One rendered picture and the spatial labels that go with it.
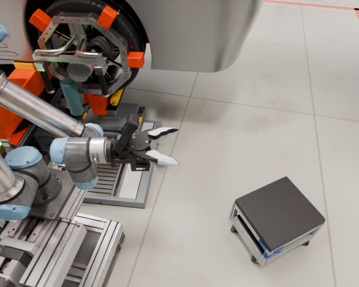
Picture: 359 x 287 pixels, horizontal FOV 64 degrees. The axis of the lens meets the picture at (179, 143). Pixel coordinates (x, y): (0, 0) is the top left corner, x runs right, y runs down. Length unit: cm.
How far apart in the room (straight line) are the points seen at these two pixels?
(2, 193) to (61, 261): 37
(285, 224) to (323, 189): 74
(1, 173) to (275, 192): 144
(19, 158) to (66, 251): 40
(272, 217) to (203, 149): 93
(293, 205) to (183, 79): 187
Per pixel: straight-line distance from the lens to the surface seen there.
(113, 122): 238
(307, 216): 183
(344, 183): 254
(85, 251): 182
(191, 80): 316
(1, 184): 102
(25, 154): 116
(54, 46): 212
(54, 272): 124
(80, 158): 82
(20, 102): 92
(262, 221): 173
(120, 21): 185
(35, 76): 229
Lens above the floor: 183
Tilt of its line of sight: 48 degrees down
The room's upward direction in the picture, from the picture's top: straight up
